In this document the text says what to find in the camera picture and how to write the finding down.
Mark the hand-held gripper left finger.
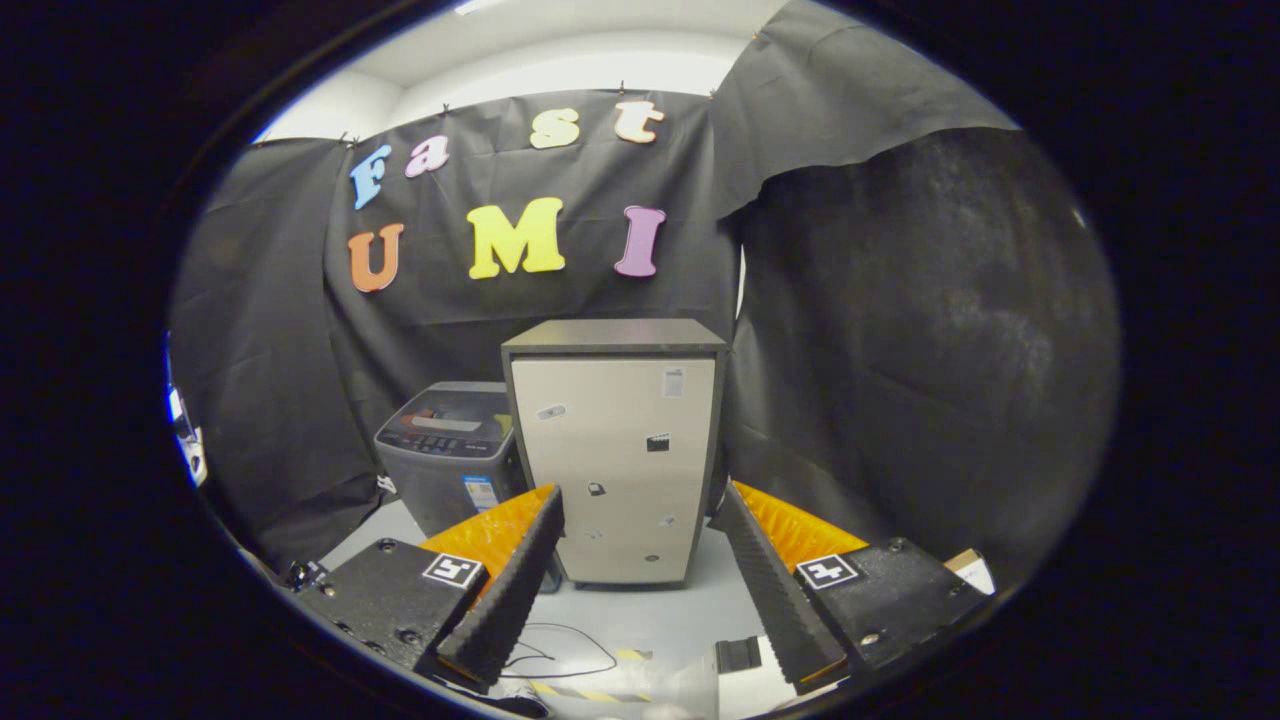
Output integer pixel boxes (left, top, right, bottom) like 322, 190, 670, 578
290, 484, 566, 691

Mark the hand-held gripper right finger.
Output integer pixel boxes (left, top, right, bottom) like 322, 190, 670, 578
715, 481, 986, 697

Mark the grey washing machine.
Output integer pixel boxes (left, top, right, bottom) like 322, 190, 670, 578
373, 381, 561, 591

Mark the dark washing machine lid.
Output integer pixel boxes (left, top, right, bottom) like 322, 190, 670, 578
395, 385, 516, 436

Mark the white sheet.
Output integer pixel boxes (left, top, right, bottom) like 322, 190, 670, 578
757, 637, 851, 717

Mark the beige cabinet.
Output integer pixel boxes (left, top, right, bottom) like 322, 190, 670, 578
501, 318, 729, 589

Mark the cardboard box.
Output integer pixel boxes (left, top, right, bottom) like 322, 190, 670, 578
945, 547, 996, 596

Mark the black backdrop cloth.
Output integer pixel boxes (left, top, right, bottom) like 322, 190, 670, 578
165, 0, 1121, 581

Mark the thin black cable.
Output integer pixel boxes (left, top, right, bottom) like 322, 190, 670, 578
500, 622, 619, 681

